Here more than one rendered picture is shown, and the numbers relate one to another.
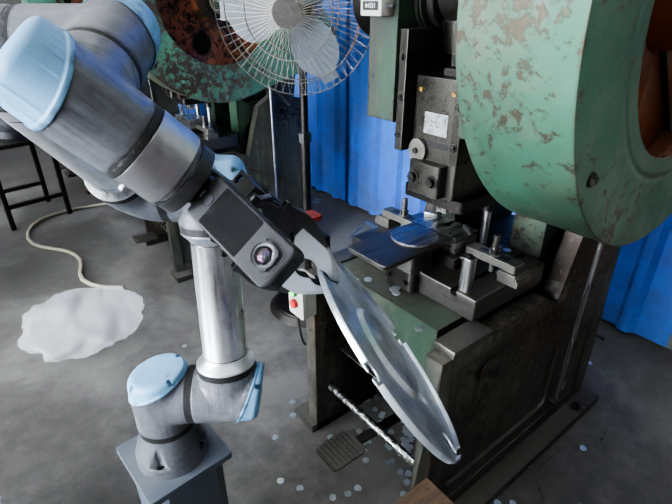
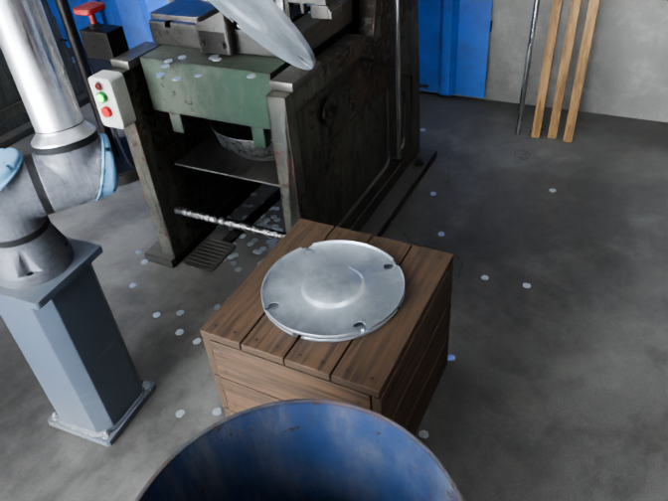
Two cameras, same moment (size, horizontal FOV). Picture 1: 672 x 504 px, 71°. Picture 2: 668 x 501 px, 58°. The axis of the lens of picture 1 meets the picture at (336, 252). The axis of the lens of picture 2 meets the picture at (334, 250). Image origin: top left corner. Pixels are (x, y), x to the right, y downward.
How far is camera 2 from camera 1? 0.46 m
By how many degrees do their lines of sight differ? 21
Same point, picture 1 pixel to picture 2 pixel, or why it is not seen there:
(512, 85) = not seen: outside the picture
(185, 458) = (55, 255)
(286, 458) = (154, 296)
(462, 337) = (294, 72)
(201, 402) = (54, 179)
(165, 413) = (17, 203)
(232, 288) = (47, 39)
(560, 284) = (372, 19)
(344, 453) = (215, 254)
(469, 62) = not seen: outside the picture
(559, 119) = not seen: outside the picture
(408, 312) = (236, 69)
